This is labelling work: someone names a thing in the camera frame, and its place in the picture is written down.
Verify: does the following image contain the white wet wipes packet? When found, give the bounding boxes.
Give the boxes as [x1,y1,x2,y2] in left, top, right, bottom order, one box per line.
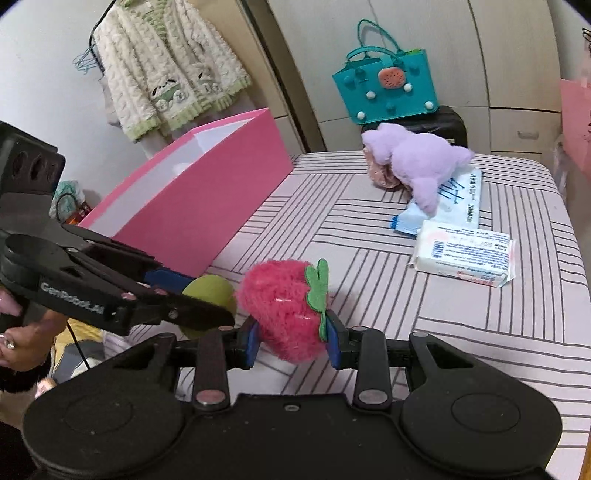
[409,220,515,289]

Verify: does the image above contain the white plastic bag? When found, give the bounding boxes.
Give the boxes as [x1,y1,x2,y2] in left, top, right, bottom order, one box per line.
[50,178,88,220]

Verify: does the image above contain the purple plush toy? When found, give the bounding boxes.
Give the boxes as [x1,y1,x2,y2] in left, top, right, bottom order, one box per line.
[361,122,476,215]

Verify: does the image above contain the cartoon printed blanket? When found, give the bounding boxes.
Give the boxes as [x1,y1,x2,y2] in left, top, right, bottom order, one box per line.
[44,318,139,398]

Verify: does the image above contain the green makeup sponge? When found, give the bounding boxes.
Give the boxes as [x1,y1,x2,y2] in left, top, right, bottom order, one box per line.
[181,275,238,340]

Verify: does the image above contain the pink strawberry plush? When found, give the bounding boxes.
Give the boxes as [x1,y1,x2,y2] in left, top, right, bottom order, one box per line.
[236,258,331,363]

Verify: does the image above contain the person's left hand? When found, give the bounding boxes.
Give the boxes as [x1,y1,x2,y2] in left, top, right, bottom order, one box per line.
[0,288,69,372]

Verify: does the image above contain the teal felt handbag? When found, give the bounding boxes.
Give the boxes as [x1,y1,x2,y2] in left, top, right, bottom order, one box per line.
[332,19,438,125]

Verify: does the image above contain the black cable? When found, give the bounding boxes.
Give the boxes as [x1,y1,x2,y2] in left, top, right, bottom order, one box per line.
[66,320,90,370]

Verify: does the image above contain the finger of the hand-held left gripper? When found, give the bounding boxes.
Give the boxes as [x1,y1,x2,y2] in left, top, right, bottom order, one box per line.
[60,223,197,294]
[69,249,236,337]

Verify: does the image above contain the striped pink tablecloth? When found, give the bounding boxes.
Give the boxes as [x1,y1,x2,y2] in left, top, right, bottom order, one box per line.
[173,150,591,467]

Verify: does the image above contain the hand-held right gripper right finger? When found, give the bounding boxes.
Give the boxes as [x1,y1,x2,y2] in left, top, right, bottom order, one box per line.
[323,310,476,411]

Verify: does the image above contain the pink cardboard box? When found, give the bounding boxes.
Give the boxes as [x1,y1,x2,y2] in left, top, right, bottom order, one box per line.
[76,107,294,282]

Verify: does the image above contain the black clothes rack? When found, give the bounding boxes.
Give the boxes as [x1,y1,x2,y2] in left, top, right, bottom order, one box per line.
[90,0,122,77]

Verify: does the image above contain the beige wardrobe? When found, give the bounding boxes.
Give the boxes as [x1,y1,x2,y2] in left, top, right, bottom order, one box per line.
[240,0,566,162]

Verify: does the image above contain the floral pink scrunchie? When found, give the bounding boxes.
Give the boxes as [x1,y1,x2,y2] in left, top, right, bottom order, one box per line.
[363,147,407,190]

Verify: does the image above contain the cream fleece pajama jacket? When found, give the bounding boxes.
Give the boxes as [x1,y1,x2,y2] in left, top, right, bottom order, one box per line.
[92,0,252,143]

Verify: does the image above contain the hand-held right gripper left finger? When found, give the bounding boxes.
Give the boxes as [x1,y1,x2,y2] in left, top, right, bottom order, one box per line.
[134,318,259,412]

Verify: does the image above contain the black suitcase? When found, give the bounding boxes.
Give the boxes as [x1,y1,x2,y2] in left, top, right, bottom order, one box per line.
[360,105,468,151]

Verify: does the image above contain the light blue wire hanger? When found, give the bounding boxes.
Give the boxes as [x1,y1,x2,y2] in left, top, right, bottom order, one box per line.
[73,34,105,75]

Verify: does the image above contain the blue white tissue packet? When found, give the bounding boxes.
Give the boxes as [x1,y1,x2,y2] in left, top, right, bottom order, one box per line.
[390,168,485,237]

